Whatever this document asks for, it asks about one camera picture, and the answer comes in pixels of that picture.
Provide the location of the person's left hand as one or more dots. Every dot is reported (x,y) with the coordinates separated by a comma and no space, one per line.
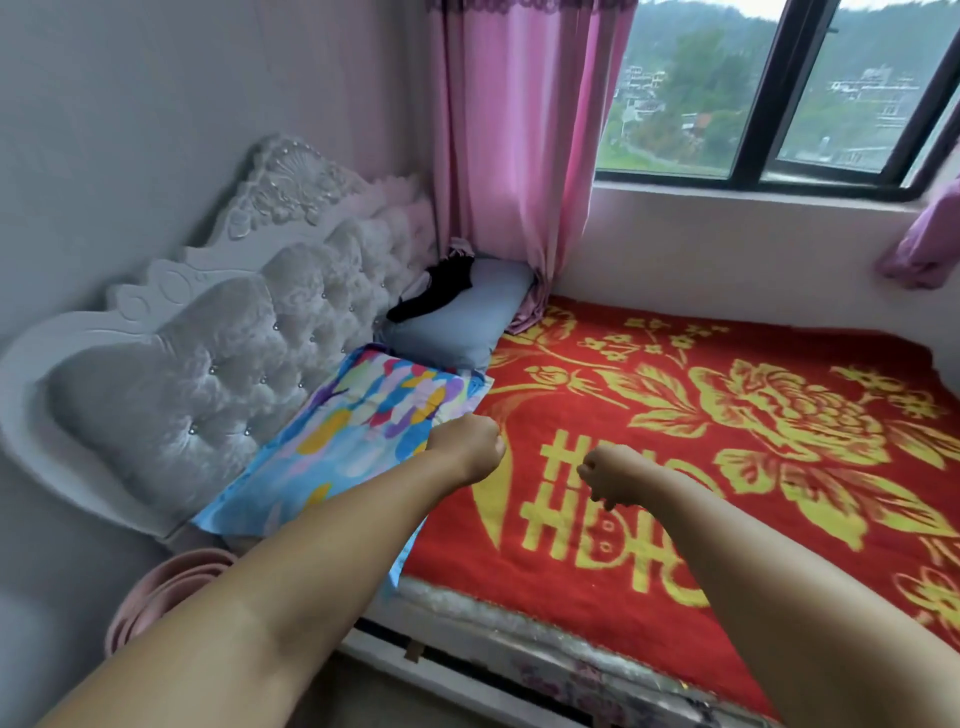
(468,447)

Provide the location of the person's right hand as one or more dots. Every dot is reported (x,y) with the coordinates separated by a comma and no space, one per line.
(623,477)

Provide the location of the black garment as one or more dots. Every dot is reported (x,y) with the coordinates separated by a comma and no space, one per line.
(435,285)

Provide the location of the person's left forearm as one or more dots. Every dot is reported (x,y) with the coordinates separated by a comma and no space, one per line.
(255,615)

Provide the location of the person's right forearm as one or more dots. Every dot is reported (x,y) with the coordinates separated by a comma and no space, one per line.
(810,615)

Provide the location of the red and yellow blanket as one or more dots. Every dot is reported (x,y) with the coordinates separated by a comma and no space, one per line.
(720,435)

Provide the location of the blue patterned pillow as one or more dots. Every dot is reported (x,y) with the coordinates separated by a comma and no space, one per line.
(345,435)

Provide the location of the pale blue pillow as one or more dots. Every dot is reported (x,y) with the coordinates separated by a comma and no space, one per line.
(458,323)

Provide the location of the white tufted headboard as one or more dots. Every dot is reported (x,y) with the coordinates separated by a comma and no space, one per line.
(210,345)

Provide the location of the wide pink curtain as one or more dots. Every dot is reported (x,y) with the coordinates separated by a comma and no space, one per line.
(525,135)

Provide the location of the pink fabric item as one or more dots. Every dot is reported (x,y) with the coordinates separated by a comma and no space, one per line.
(158,593)

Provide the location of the narrow pink curtain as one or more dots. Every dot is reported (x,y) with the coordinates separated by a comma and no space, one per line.
(923,240)

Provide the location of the dark framed window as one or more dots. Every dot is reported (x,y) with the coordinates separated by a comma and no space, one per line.
(690,90)

